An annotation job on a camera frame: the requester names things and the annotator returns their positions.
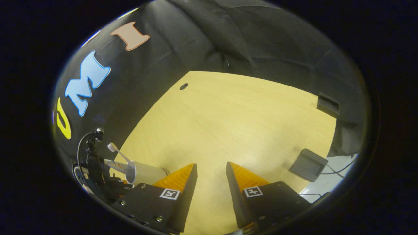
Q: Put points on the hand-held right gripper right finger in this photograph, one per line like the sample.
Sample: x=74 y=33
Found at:
x=238 y=202

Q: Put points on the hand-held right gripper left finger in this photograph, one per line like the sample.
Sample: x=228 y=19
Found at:
x=184 y=202

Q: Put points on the white toothpaste tube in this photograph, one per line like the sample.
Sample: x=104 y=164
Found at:
x=114 y=164

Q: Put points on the white toothbrush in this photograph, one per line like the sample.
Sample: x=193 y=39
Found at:
x=113 y=147

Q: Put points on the wooden desktop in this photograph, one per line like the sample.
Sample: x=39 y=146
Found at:
x=228 y=120

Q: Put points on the black flat box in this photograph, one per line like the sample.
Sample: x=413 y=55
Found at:
x=308 y=164

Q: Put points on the black rectangular box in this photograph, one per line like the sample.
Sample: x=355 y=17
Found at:
x=328 y=105

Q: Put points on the black backdrop cloth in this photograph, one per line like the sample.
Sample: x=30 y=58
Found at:
x=245 y=39

